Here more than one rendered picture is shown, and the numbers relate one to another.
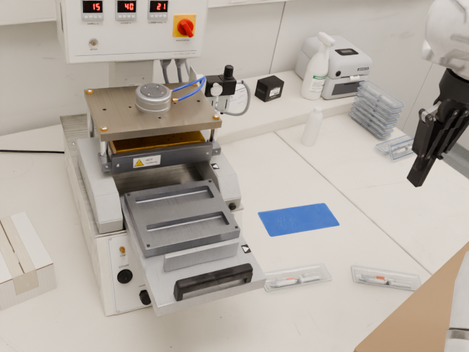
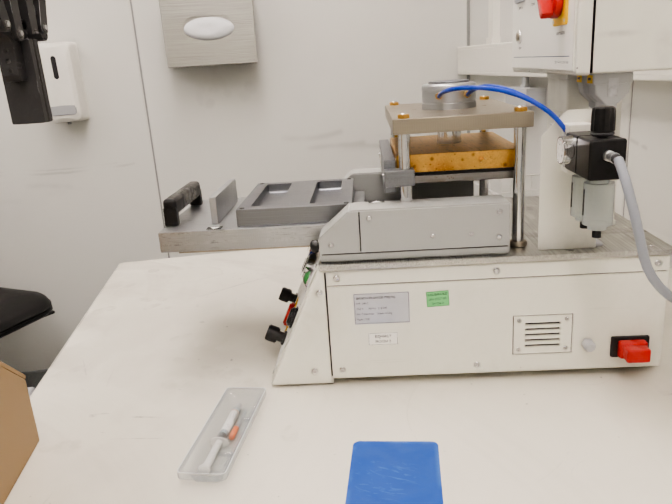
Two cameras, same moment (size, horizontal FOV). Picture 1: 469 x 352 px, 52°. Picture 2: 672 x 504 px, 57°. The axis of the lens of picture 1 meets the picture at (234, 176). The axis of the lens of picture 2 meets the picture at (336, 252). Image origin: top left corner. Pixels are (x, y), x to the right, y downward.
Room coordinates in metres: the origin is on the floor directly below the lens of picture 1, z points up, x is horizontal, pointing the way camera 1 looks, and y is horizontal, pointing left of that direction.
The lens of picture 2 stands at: (1.31, -0.67, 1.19)
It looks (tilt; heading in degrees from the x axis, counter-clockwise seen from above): 17 degrees down; 124
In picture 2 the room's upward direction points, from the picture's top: 4 degrees counter-clockwise
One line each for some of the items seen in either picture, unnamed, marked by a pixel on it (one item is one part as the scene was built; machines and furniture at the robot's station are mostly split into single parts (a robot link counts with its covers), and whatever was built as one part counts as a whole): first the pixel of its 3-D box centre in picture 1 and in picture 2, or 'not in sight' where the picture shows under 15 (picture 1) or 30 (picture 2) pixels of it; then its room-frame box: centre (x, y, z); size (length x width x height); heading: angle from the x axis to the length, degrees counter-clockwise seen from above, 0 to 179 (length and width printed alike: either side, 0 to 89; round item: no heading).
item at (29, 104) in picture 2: (422, 168); (22, 82); (0.77, -0.35, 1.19); 0.03 x 0.01 x 0.07; 31
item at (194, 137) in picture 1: (155, 121); (449, 137); (0.93, 0.21, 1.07); 0.22 x 0.17 x 0.10; 121
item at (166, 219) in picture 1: (181, 214); (300, 200); (0.73, 0.09, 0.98); 0.20 x 0.17 x 0.03; 121
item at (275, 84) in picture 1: (269, 88); not in sight; (1.64, -0.06, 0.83); 0.09 x 0.06 x 0.07; 138
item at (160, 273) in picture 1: (188, 235); (271, 209); (0.68, 0.07, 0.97); 0.30 x 0.22 x 0.08; 31
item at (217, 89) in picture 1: (218, 92); (586, 170); (1.15, 0.09, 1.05); 0.15 x 0.05 x 0.15; 121
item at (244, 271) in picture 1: (214, 281); (183, 202); (0.57, 0.00, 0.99); 0.15 x 0.02 x 0.04; 121
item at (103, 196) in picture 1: (98, 181); (400, 188); (0.79, 0.30, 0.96); 0.25 x 0.05 x 0.07; 31
